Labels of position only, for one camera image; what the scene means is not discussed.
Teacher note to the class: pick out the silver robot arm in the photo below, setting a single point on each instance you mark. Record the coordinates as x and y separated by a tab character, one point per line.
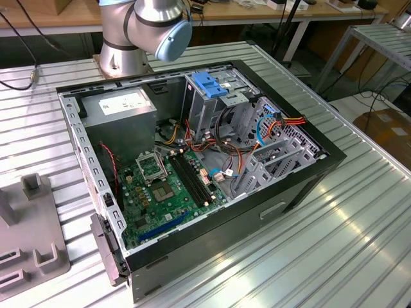
151	19

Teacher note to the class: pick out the silver disk bay cage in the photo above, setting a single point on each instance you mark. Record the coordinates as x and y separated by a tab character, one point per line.
266	174

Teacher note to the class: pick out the black RAM slot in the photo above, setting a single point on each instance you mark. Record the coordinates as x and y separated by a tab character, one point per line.
199	177
185	182
189	180
194	178

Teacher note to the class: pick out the silver optical drive cage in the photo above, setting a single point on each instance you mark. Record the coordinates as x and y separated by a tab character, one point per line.
205	109

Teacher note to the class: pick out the CPU socket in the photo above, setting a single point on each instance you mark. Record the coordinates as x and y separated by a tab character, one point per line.
163	192

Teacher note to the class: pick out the green motherboard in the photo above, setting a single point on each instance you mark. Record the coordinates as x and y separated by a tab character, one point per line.
178	205

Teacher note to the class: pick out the blue plastic cage latch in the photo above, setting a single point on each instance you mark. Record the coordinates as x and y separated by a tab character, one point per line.
208	85

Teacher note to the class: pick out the black open PC case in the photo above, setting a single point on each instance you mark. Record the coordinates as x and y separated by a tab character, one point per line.
224	231

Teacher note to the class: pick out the blue expansion slot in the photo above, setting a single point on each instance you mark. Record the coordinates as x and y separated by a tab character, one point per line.
163	226

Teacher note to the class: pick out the grey power supply unit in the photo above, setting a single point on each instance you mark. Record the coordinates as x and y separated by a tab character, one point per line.
122	128

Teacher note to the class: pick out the grey case front panel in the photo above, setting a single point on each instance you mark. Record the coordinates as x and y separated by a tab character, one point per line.
106	250

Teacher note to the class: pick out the small white box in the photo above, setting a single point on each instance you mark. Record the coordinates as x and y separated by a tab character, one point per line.
277	4

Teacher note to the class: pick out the grey parts rack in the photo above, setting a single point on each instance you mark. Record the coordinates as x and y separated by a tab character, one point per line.
38	224

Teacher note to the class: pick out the large brown cardboard box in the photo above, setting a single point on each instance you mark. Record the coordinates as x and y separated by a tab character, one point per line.
388	134

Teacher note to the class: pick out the long wooden desk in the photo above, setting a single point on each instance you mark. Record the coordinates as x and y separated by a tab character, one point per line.
74	19

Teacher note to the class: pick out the metal slat side table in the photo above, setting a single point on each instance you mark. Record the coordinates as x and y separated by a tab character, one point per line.
379	37

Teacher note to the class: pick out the small black device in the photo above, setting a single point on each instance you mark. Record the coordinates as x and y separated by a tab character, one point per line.
366	4

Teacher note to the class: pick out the silver metal cylinder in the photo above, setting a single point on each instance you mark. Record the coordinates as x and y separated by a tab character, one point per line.
403	20

